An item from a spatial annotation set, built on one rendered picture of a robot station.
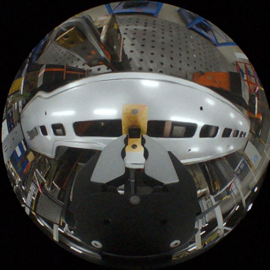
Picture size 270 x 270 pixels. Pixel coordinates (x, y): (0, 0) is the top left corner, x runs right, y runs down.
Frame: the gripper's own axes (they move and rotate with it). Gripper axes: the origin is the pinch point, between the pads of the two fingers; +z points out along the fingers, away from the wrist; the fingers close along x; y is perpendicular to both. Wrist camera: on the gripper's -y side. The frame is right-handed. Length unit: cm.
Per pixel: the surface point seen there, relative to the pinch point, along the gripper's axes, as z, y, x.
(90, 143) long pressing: 2.0, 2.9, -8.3
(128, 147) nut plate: 1.9, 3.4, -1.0
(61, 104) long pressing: 2.3, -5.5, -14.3
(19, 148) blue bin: -5, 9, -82
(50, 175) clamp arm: -2.9, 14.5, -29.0
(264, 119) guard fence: -14, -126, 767
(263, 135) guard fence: -39, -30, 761
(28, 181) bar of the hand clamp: -14.0, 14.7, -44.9
